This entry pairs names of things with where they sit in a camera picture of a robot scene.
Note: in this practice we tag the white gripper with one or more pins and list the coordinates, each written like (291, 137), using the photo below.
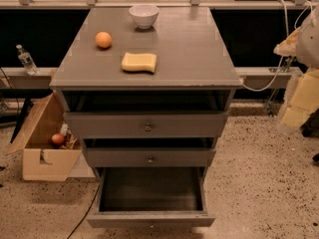
(309, 45)

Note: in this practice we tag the grey bottom drawer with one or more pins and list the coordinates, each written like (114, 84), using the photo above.
(151, 197)

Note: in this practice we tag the grey drawer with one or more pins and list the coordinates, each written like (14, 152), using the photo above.
(148, 120)
(151, 197)
(156, 152)

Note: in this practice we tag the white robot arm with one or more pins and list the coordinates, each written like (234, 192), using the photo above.
(309, 41)

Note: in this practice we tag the grey drawer cabinet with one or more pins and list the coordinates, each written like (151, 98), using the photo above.
(192, 62)

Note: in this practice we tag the grey middle drawer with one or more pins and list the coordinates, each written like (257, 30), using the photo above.
(156, 152)

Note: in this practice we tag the grey top drawer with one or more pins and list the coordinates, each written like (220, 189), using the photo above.
(148, 120)

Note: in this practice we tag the metal railing beam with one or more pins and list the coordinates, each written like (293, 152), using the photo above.
(253, 77)

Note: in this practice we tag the yellow sponge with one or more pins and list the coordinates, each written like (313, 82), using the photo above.
(146, 62)

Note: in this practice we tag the white ceramic bowl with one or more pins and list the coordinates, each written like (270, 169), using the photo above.
(144, 16)

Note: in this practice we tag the orange fruit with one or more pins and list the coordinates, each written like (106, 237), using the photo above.
(104, 40)

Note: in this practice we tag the red apple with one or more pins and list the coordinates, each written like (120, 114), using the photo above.
(58, 139)

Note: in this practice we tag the open cardboard box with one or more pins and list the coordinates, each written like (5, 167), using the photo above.
(40, 159)

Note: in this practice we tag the clear plastic water bottle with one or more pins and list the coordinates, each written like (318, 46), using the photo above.
(26, 60)

